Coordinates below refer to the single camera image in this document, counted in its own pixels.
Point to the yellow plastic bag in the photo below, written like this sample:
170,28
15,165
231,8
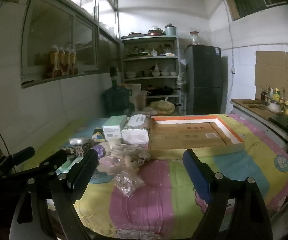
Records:
162,106

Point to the shallow orange-rimmed cardboard box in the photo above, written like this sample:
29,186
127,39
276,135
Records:
183,135

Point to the green tissue packet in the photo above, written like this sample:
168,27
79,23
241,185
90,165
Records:
65,167

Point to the row of white bowls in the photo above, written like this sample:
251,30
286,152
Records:
154,73

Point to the purple cloth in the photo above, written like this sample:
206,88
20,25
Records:
98,152

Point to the red pan with glass lid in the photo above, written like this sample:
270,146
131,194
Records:
156,32

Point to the colourful cartoon printed blanket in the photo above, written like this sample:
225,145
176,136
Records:
159,200

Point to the tan wrapped bundle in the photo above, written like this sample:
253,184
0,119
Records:
147,110

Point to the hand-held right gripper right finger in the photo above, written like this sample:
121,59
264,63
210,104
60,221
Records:
196,175

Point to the yellow snack bag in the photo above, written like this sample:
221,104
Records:
98,135

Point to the teal enamel pot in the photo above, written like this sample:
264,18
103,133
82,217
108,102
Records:
170,30

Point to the sliding glass window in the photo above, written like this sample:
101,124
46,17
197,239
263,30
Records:
59,30

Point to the flat red pan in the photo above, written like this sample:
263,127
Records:
136,34

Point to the clear plastic container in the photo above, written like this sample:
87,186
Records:
141,100

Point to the kitchen counter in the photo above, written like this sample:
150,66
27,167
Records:
256,122

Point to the black water jug pump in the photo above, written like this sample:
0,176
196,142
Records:
113,73

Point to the green label condiment bottle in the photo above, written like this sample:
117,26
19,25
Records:
276,95

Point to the crinkled clear plastic bag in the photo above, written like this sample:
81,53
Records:
127,183

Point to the cardboard sheet on wall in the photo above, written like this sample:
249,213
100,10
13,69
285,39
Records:
278,70

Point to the beige plush doll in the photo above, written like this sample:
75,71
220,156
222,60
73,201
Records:
116,146

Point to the white wall socket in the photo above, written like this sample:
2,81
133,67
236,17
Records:
232,70

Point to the white metal shelf rack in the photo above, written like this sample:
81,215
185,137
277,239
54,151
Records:
150,58

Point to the floral tissue pack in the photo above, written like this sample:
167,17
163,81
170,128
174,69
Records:
135,130

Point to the mint green carton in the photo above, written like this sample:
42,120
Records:
112,127

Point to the black frying pans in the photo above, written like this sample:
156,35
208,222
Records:
162,90

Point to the dark grey refrigerator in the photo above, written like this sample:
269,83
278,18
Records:
203,80

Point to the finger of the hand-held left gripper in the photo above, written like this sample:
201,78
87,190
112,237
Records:
21,154
54,160

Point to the leopard print cloth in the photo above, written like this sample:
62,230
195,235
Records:
76,150

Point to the glass jar with lid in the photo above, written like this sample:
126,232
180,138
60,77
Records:
195,38

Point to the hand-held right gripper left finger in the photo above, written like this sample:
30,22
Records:
82,171

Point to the orange drink bottle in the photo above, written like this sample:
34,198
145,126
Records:
61,62
67,62
73,62
52,62

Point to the large blue water jug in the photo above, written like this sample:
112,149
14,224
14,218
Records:
116,101

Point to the white bowl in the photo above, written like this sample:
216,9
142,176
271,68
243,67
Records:
275,107

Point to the wooden cutting board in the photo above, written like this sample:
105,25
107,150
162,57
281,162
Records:
246,105

